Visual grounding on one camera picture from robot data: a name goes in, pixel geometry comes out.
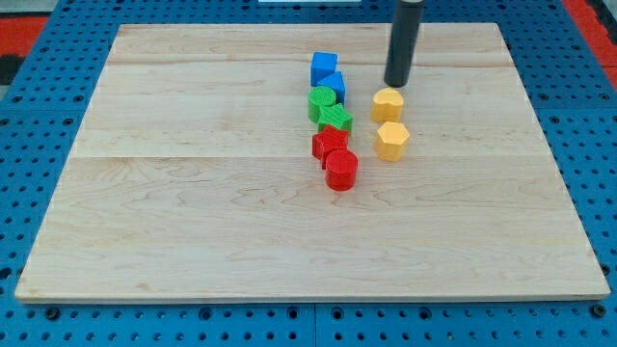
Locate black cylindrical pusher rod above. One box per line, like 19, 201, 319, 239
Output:
384, 0, 425, 88

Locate yellow heart block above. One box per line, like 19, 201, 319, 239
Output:
370, 88, 404, 122

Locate yellow hexagon block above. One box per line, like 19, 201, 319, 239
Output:
374, 121, 411, 162

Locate blue triangle block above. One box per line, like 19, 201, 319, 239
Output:
317, 71, 346, 105

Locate blue cube block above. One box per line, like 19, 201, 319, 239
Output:
309, 51, 338, 87

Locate green cylinder block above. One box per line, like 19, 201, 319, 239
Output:
308, 86, 336, 122

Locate green star block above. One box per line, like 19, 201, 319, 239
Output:
317, 103, 354, 132

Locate red star block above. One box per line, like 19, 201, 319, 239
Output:
312, 125, 349, 169

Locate red cylinder block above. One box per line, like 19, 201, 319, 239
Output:
325, 149, 359, 191

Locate light wooden board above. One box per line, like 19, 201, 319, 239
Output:
14, 23, 610, 304

